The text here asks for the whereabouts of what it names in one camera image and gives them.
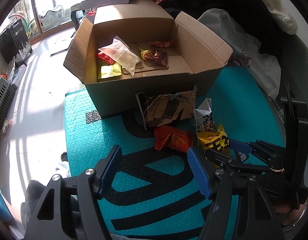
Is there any white quilted jacket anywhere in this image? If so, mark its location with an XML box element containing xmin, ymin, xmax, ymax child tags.
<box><xmin>262</xmin><ymin>0</ymin><xmax>298</xmax><ymax>35</ymax></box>

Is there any yellow black snack packet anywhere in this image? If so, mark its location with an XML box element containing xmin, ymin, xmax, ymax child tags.
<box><xmin>196</xmin><ymin>124</ymin><xmax>230</xmax><ymax>159</ymax></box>

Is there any dark brown candy wrapper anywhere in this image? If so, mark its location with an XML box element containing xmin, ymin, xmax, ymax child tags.
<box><xmin>151</xmin><ymin>50</ymin><xmax>168</xmax><ymax>67</ymax></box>

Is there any blue plastic bag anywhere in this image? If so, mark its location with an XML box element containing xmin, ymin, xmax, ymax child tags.
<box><xmin>0</xmin><ymin>193</ymin><xmax>13</xmax><ymax>222</ymax></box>

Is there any white red snack packet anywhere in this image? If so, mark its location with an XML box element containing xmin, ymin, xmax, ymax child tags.
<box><xmin>194</xmin><ymin>98</ymin><xmax>215</xmax><ymax>133</ymax></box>

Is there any grey towel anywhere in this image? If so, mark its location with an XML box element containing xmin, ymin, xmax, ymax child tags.
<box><xmin>21</xmin><ymin>180</ymin><xmax>86</xmax><ymax>239</ymax></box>

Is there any yellow green snack packet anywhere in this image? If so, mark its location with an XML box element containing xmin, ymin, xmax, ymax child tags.
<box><xmin>98</xmin><ymin>62</ymin><xmax>121</xmax><ymax>80</ymax></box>

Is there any teal mat with black letters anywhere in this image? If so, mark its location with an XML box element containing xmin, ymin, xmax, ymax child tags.
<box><xmin>65</xmin><ymin>67</ymin><xmax>285</xmax><ymax>239</ymax></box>

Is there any purple flat box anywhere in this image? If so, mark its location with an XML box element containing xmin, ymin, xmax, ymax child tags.
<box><xmin>78</xmin><ymin>0</ymin><xmax>130</xmax><ymax>10</ymax></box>

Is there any black radiator heater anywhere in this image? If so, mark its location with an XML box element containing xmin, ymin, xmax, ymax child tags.
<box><xmin>0</xmin><ymin>19</ymin><xmax>33</xmax><ymax>66</ymax></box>

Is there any beige seaweed cracker packet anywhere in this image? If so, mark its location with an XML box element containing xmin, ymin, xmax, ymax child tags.
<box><xmin>136</xmin><ymin>86</ymin><xmax>197</xmax><ymax>130</ymax></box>

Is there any clear plastic zip bag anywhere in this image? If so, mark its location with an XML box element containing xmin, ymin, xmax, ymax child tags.
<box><xmin>98</xmin><ymin>36</ymin><xmax>141</xmax><ymax>76</ymax></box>

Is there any red orange snack wrapper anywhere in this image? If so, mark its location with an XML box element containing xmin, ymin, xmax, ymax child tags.
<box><xmin>151</xmin><ymin>40</ymin><xmax>174</xmax><ymax>48</ymax></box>

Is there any small red snack packet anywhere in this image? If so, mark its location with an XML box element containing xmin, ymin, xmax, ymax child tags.
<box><xmin>98</xmin><ymin>51</ymin><xmax>115</xmax><ymax>66</ymax></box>

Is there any yellow wrapped lollipop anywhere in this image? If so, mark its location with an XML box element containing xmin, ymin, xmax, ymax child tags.
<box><xmin>138</xmin><ymin>47</ymin><xmax>153</xmax><ymax>61</ymax></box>

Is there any black clothing pile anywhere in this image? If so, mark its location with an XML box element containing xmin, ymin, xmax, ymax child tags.
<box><xmin>153</xmin><ymin>0</ymin><xmax>290</xmax><ymax>56</ymax></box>

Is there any brown cardboard box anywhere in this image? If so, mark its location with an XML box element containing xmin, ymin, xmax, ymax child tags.
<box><xmin>64</xmin><ymin>0</ymin><xmax>233</xmax><ymax>118</ymax></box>

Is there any grey slotted plastic crate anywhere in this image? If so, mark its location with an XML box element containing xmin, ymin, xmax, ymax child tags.
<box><xmin>0</xmin><ymin>77</ymin><xmax>15</xmax><ymax>129</ymax></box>

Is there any white plastic shopping bag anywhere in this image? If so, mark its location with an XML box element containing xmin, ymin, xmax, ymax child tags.
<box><xmin>198</xmin><ymin>8</ymin><xmax>281</xmax><ymax>100</ymax></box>

